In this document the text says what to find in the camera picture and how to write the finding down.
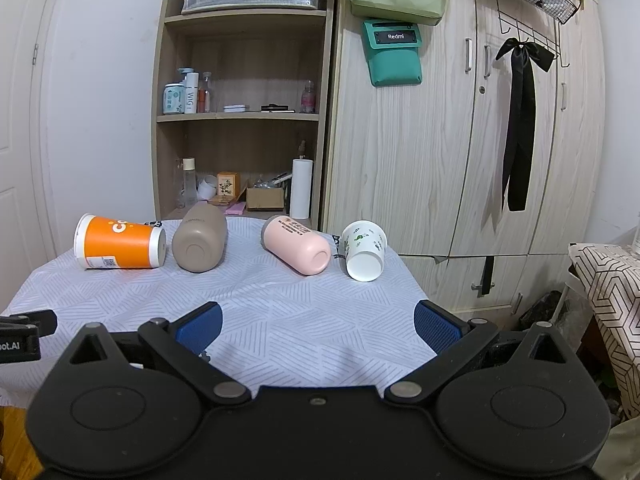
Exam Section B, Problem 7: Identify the pink tumbler cup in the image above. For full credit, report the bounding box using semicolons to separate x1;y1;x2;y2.
262;214;332;276

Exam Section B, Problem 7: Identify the white tube bottle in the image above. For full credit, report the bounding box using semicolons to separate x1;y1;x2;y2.
183;72;200;114

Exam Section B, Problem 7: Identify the white patterned tablecloth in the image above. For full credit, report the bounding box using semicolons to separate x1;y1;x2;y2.
1;218;434;408

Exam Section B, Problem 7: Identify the clear bottle beige cap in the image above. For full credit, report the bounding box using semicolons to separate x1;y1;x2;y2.
178;157;198;208

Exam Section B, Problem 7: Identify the wooden wardrobe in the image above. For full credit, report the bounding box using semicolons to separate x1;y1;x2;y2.
321;0;605;322

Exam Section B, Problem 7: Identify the small cardboard box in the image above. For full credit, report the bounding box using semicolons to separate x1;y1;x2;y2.
239;188;284;211

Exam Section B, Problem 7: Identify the black ribbon bow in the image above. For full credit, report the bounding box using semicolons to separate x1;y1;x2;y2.
496;38;554;212

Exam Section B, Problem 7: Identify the white paper towel roll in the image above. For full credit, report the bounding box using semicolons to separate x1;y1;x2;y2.
290;158;314;220

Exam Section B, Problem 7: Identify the teal wall pouch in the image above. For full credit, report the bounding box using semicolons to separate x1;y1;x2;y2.
362;18;422;88

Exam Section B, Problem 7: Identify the pink small bottle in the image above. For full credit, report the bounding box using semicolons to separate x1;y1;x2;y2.
300;80;316;114

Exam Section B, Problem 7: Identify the pink flat box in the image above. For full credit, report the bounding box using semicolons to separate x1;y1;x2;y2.
224;202;246;216

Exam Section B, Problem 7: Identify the wooden shelf unit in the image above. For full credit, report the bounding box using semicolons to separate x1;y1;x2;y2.
151;0;335;226

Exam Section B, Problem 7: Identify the taupe tumbler cup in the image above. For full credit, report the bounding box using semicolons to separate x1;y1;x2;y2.
171;202;228;273

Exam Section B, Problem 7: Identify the floral orange box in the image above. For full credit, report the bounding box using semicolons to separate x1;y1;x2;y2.
217;172;241;200

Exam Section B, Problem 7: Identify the geometric pattern fabric box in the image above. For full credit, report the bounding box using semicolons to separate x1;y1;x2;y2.
568;244;640;418

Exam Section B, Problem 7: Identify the teal white jar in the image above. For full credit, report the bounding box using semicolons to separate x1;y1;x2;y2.
162;82;184;115

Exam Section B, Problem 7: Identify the orange paper cup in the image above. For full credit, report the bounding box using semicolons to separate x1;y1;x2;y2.
73;214;166;270

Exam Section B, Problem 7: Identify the white door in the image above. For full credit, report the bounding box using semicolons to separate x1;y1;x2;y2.
1;0;54;308

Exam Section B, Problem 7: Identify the white floral paper cup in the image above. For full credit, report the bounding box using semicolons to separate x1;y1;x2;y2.
340;220;387;283

